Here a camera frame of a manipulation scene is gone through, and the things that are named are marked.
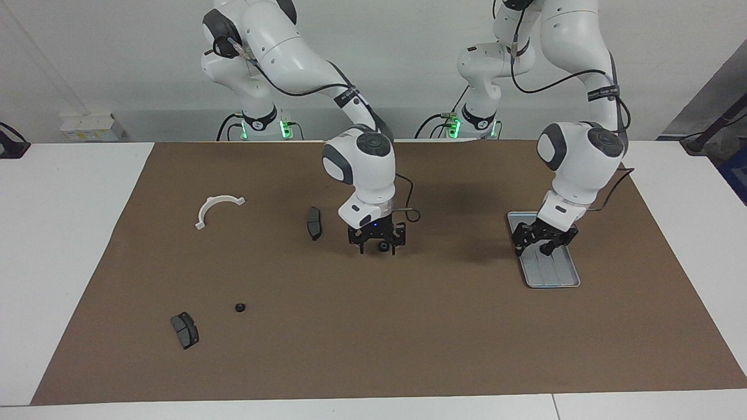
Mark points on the dark grey brake pad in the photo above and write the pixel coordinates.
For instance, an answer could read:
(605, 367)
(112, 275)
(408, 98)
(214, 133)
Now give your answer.
(185, 331)
(314, 224)

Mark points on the white box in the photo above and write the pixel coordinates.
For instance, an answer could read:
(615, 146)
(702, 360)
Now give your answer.
(90, 128)

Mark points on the white curved plastic bracket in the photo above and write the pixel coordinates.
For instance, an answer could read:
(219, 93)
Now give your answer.
(217, 200)

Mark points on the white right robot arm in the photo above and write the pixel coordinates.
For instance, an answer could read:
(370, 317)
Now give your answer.
(365, 175)

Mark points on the brown table mat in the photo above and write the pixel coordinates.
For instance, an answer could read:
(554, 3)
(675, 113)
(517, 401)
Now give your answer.
(379, 338)

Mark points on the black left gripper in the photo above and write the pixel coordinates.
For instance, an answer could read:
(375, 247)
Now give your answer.
(551, 228)

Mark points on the black stand pole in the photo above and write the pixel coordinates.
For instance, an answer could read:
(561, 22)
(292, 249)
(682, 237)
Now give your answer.
(694, 146)

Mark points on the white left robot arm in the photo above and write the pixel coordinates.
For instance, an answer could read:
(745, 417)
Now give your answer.
(583, 169)

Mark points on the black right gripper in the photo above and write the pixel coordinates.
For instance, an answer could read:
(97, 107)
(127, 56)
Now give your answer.
(376, 230)

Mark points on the blue object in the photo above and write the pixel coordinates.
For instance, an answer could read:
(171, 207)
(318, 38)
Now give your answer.
(736, 175)

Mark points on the silver metal tray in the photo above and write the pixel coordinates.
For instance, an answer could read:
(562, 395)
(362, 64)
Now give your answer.
(551, 274)

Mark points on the black clamp base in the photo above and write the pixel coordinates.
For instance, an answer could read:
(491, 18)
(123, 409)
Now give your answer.
(11, 149)

